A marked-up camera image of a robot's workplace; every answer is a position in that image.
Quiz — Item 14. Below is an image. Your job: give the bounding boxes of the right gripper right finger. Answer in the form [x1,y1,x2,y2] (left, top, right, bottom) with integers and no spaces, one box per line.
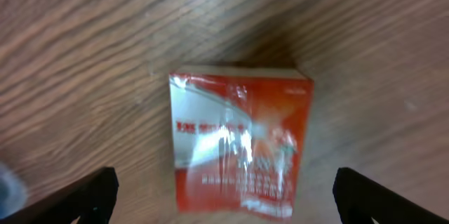
[333,167,448,224]

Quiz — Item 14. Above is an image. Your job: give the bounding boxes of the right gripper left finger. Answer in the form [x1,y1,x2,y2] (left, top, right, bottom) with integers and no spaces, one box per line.
[1,167,119,224]

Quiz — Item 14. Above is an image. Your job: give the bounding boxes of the red medicine box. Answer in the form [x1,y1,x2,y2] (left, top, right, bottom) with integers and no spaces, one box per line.
[169,65,314,220]

